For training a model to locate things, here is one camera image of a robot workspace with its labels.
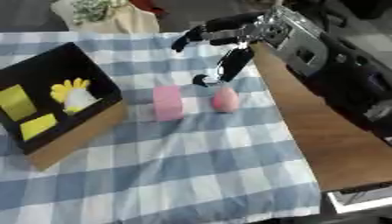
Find cardboard box with black inside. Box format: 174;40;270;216
0;42;129;172

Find white tray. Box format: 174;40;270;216
325;186;392;214

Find yellow and white soft toy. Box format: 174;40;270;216
49;77;104;116

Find pink rectangular block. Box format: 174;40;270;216
151;85;186;123

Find small yellow block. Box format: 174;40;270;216
18;113;60;142

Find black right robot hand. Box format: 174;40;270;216
170;10;269;88

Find large yellow block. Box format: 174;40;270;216
0;84;39;123

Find pink egg-shaped toy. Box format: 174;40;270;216
211;86;242;113

